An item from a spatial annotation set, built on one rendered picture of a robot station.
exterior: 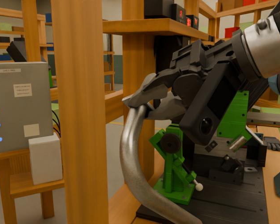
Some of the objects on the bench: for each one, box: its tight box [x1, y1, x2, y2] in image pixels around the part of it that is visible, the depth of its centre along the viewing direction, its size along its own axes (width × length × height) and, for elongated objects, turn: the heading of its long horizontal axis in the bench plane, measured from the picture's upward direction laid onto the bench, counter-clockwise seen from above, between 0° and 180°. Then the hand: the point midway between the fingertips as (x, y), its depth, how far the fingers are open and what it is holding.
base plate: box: [136, 129, 268, 224], centre depth 131 cm, size 42×110×2 cm, turn 158°
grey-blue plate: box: [243, 132, 264, 160], centre depth 132 cm, size 10×2×14 cm, turn 68°
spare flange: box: [244, 167, 258, 172], centre depth 120 cm, size 6×4×1 cm
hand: (139, 111), depth 46 cm, fingers closed on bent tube, 3 cm apart
